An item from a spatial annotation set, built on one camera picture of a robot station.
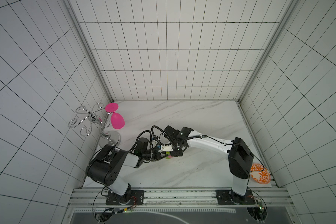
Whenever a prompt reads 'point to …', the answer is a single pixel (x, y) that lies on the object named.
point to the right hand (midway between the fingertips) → (172, 145)
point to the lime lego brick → (168, 152)
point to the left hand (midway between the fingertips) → (166, 156)
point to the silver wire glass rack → (109, 139)
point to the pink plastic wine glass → (117, 122)
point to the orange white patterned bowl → (263, 177)
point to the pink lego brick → (169, 156)
